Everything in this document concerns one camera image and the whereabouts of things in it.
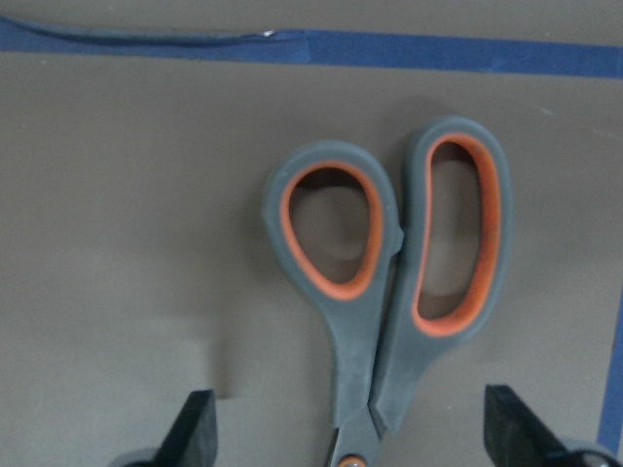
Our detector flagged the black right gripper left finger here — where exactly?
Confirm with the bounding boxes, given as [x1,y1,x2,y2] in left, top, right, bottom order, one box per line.
[155,389,218,466]

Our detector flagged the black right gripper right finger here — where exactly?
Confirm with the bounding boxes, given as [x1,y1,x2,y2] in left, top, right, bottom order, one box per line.
[485,384,584,467]

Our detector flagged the grey orange handled scissors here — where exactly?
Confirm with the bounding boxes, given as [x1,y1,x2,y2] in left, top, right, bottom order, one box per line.
[262,116,513,466]

